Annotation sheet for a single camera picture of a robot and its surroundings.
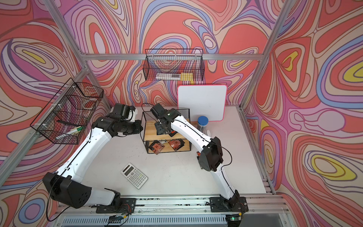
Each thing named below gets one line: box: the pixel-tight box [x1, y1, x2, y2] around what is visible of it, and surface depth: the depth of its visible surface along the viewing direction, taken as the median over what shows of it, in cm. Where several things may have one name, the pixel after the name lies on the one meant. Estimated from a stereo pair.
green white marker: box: [55, 125, 84, 140], surface depth 73 cm
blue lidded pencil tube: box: [197, 115, 209, 135], surface depth 88 cm
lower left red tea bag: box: [148, 140, 165, 156], surface depth 95 cm
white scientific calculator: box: [120, 162, 148, 190], surface depth 84 cm
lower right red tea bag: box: [168, 138, 186, 152], surface depth 97 cm
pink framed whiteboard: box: [177, 84, 228, 123], surface depth 100 cm
